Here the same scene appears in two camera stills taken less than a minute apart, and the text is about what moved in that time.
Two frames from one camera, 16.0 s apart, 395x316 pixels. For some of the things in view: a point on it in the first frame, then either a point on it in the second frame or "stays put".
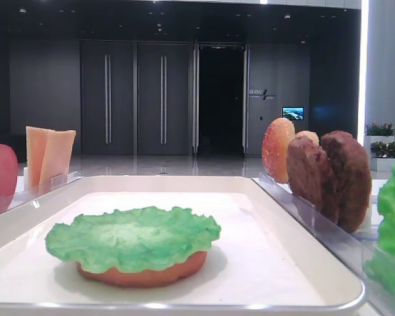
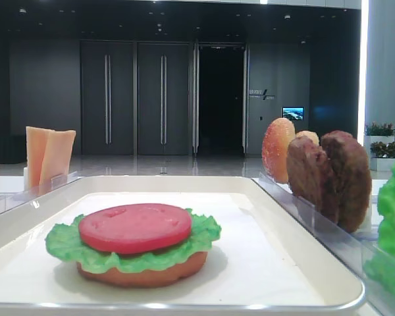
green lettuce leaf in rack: x=390 y=266 stays put
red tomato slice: x=2 y=178 → x=133 y=228
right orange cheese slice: x=56 y=157 stays put
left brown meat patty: x=311 y=177 stays put
